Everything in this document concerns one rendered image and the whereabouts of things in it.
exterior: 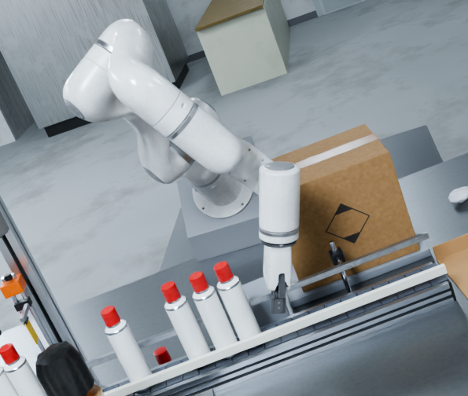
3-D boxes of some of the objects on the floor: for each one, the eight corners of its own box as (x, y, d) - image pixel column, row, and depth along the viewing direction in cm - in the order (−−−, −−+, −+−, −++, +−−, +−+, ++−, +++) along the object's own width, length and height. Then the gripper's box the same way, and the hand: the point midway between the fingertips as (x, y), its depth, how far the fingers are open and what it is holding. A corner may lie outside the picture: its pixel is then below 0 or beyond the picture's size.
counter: (289, 29, 908) (270, -28, 883) (287, 75, 725) (262, 4, 700) (237, 48, 922) (215, -8, 897) (221, 97, 739) (194, 29, 714)
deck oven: (197, 61, 933) (125, -122, 854) (182, 92, 815) (97, -116, 736) (72, 106, 969) (-9, -66, 891) (40, 141, 851) (-56, -53, 772)
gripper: (303, 248, 156) (300, 328, 162) (290, 220, 170) (289, 295, 176) (266, 250, 155) (265, 330, 162) (256, 221, 169) (256, 297, 176)
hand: (278, 303), depth 168 cm, fingers closed
